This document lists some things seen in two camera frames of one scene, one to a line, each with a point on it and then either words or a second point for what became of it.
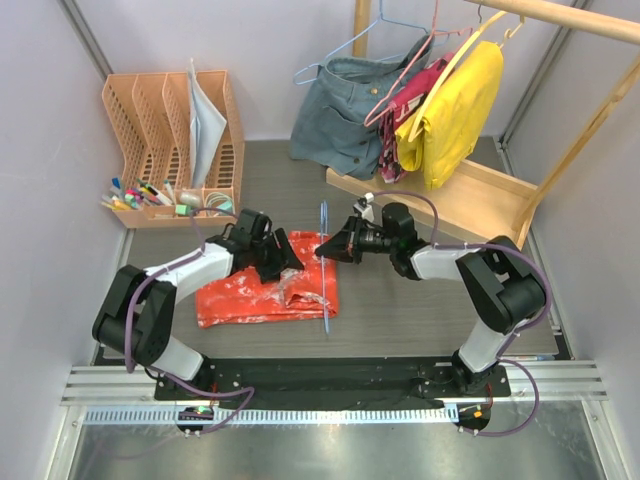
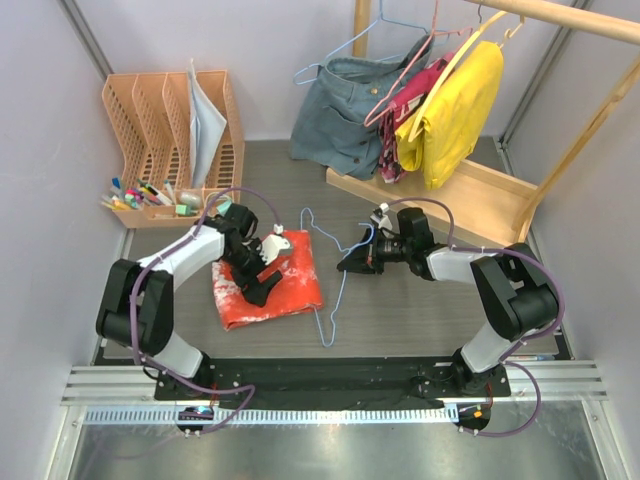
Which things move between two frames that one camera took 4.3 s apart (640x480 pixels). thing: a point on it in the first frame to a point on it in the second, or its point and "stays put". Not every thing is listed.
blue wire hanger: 324,237 to 343,250
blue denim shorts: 339,119 stays put
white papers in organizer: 207,125 stays put
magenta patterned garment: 406,103 stays put
